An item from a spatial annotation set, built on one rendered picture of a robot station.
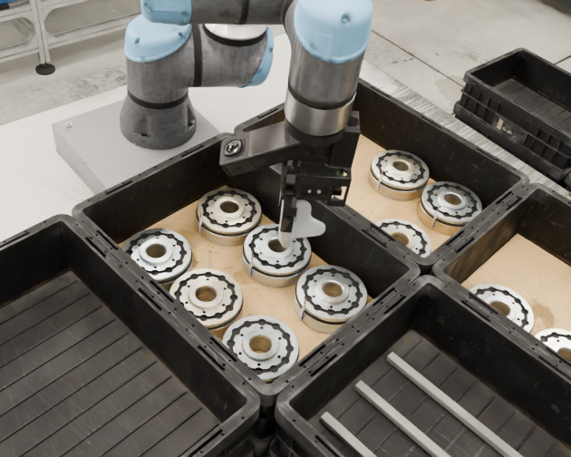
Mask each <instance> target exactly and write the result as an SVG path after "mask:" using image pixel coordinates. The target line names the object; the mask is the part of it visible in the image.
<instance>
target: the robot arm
mask: <svg viewBox="0 0 571 457"><path fill-rule="evenodd" d="M140 7H141V11H142V14H141V15H138V16H137V17H136V18H134V19H133V20H132V21H131V22H130V23H129V24H128V26H127V28H126V32H125V45H124V53H125V58H126V77H127V95H126V97H125V100H124V103H123V105H122V108H121V112H120V128H121V133H122V134H123V136H124V137H125V138H126V139H127V140H128V141H130V142H131V143H133V144H135V145H137V146H139V147H142V148H145V149H150V150H169V149H174V148H177V147H179V146H181V145H183V144H185V143H186V142H188V141H189V140H190V139H191V138H192V137H193V136H194V134H195V131H196V123H197V119H196V113H195V112H194V109H193V106H192V103H191V100H190V98H189V88H197V87H198V88H204V87H238V88H245V87H248V86H258V85H260V84H262V83H263V82H264V81H265V80H266V78H267V76H268V75H269V72H270V70H271V66H272V62H273V57H274V54H273V50H274V35H273V31H272V28H271V27H270V25H274V24H281V25H283V26H284V28H285V32H286V34H287V36H288V39H289V42H290V45H291V59H290V66H289V74H288V83H287V89H286V97H285V120H284V121H283V122H279V123H275V124H272V125H269V126H266V127H263V128H260V129H257V130H253V131H249V132H245V133H242V134H239V135H236V136H233V137H230V138H227V139H224V140H223V141H222V142H221V149H220V158H219V165H220V166H221V167H222V169H223V170H224V171H225V172H226V174H227V175H228V176H229V177H233V176H237V175H240V174H243V173H247V172H250V171H253V170H259V169H263V168H265V167H269V166H272V165H276V164H278V163H282V168H281V190H280V199H279V208H280V209H281V217H280V222H279V230H278V239H279V241H280V243H281V244H282V246H283V248H288V247H289V243H290V241H291V240H292V239H294V238H306V237H314V236H320V235H322V234H323V233H324V231H325V224H324V223H323V222H321V221H319V220H317V219H314V218H313V217H312V216H311V205H310V203H309V202H308V201H306V200H303V199H300V200H297V197H299V198H305V199H314V200H321V201H327V203H326V206H335V207H344V206H345V202H346V199H347V196H348V192H349V189H350V185H351V181H352V165H353V158H354V155H355V152H356V148H357V144H358V141H359V137H360V133H361V132H360V125H359V112H354V111H352V108H353V101H354V97H355V91H356V88H357V84H358V80H359V76H360V72H361V68H362V64H363V58H364V54H365V50H366V47H367V45H368V43H369V41H370V37H371V31H372V27H371V22H372V17H373V2H372V0H140ZM346 125H348V127H346ZM344 173H346V174H347V175H345V176H344ZM342 187H346V190H345V193H344V199H333V197H334V195H335V196H341V195H342V191H343V190H342ZM296 208H297V209H296ZM295 210H296V216H295Z"/></svg>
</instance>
